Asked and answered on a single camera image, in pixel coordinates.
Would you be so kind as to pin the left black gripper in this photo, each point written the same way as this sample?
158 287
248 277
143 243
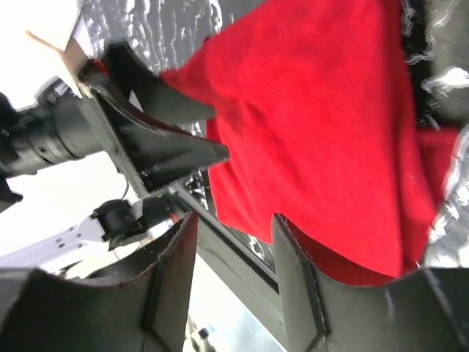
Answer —
131 115

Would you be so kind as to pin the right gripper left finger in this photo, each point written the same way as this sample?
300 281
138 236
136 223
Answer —
137 304

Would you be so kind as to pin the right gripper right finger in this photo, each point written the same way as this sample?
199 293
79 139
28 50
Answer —
424 311

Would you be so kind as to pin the red t shirt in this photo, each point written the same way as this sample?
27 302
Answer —
315 103

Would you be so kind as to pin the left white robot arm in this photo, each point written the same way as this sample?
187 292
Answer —
88 177

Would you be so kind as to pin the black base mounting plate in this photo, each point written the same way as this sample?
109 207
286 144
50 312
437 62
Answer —
238 267

